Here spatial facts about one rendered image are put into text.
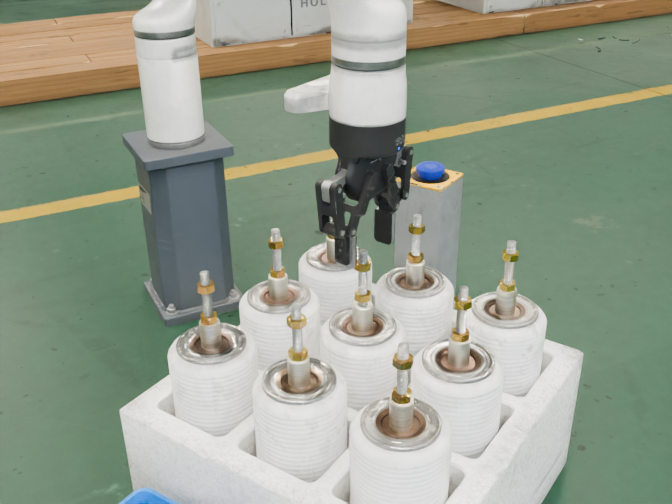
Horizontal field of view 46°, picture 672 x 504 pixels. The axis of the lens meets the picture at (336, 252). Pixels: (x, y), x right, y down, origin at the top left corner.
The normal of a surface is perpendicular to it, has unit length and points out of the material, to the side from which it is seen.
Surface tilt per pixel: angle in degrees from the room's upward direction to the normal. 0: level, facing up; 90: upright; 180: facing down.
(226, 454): 0
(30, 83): 90
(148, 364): 0
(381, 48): 90
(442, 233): 90
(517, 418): 0
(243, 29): 90
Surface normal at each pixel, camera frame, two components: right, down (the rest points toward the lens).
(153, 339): -0.01, -0.88
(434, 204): -0.56, 0.40
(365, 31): -0.12, 0.40
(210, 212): 0.45, 0.41
